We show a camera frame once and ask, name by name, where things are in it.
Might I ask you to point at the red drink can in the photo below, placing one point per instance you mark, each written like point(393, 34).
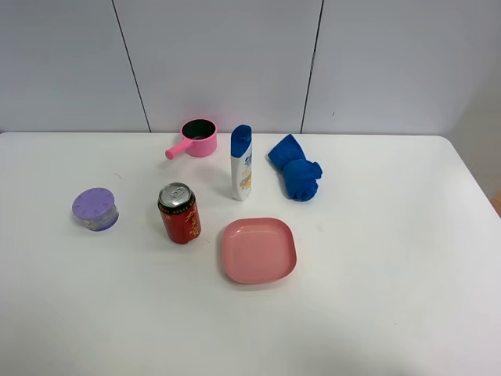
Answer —
point(178, 210)

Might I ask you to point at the white blue shampoo bottle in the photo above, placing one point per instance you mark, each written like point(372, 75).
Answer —
point(241, 162)

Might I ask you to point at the blue cloth towel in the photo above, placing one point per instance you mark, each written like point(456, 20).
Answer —
point(299, 175)

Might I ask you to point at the purple lidded round container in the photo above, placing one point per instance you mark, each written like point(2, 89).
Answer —
point(96, 209)

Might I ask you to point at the pink square plate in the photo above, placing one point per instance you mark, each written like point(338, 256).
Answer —
point(258, 250)

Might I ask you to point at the pink toy saucepan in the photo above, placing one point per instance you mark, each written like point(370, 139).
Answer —
point(199, 139)

